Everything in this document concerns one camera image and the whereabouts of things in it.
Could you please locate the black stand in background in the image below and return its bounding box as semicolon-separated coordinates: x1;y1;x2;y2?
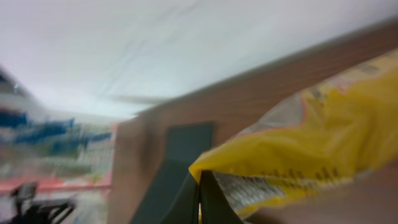
1;182;77;224

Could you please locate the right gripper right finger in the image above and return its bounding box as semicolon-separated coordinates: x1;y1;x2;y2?
200;170;244;224

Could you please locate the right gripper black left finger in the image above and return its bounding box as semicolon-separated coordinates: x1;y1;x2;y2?
160;174;200;224

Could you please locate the yellow Hacks candy bag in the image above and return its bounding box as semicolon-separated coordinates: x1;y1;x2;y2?
189;50;397;217

